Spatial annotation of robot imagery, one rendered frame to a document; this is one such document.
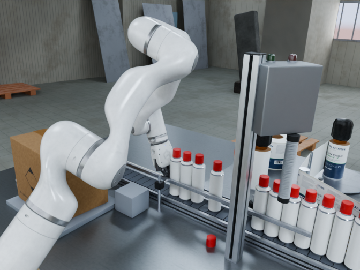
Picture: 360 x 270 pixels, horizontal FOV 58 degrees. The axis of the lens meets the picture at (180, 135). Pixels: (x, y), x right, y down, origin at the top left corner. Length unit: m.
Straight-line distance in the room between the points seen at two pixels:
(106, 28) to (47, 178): 8.19
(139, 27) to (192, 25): 10.42
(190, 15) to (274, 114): 10.53
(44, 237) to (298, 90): 0.74
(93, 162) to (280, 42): 8.29
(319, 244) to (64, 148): 0.82
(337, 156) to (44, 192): 1.26
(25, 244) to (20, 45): 7.75
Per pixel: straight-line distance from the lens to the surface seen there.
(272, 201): 1.14
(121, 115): 0.87
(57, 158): 0.88
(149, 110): 1.23
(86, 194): 1.33
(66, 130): 0.88
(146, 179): 1.52
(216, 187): 1.24
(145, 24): 0.98
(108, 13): 9.12
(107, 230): 1.29
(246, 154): 0.95
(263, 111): 0.89
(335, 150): 1.64
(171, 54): 0.93
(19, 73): 8.52
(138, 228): 1.28
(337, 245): 1.14
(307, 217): 1.13
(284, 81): 0.90
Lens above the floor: 1.58
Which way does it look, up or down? 19 degrees down
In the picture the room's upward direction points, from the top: 2 degrees clockwise
